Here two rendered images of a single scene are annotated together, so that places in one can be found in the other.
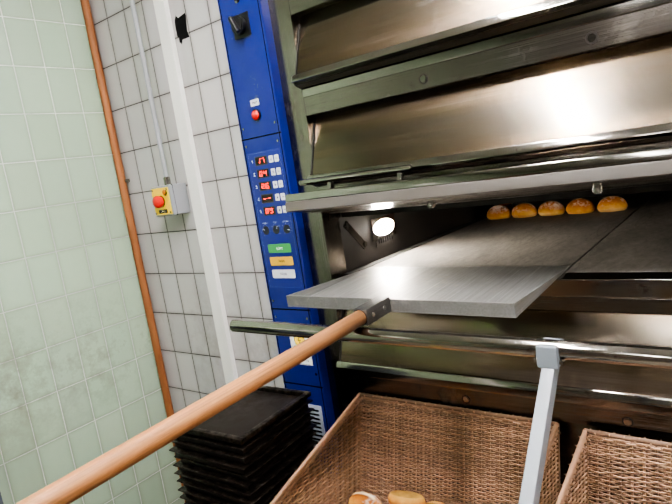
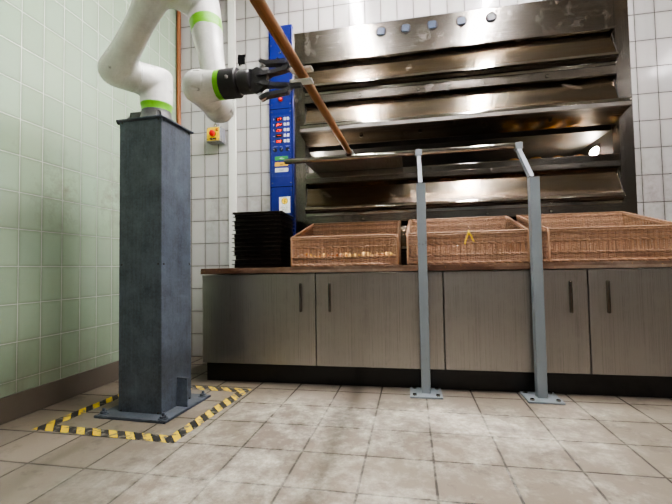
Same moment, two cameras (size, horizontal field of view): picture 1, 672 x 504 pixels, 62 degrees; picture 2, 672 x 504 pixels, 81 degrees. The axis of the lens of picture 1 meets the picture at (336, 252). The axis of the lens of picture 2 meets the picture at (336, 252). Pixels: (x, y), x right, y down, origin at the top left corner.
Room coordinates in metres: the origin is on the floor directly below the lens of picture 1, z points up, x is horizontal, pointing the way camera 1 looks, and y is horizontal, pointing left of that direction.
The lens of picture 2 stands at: (-0.75, 1.00, 0.57)
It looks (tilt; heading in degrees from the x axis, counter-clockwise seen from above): 2 degrees up; 333
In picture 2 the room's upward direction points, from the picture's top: 1 degrees counter-clockwise
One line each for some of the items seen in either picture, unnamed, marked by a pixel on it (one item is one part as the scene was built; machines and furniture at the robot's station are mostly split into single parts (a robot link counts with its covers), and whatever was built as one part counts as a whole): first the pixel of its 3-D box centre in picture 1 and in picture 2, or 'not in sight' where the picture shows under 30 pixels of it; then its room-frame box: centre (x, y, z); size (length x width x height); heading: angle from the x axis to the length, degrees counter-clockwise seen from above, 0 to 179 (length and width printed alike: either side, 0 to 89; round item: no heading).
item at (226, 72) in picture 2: not in sight; (233, 84); (0.50, 0.72, 1.17); 0.12 x 0.06 x 0.09; 141
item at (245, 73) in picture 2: not in sight; (254, 81); (0.45, 0.66, 1.17); 0.09 x 0.07 x 0.08; 51
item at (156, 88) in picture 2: not in sight; (153, 90); (1.09, 0.92, 1.36); 0.16 x 0.13 x 0.19; 113
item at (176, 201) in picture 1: (170, 199); (215, 135); (1.89, 0.52, 1.46); 0.10 x 0.07 x 0.10; 52
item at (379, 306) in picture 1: (372, 310); not in sight; (1.10, -0.05, 1.19); 0.09 x 0.04 x 0.03; 142
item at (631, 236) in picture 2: not in sight; (589, 234); (0.40, -1.01, 0.72); 0.56 x 0.49 x 0.28; 53
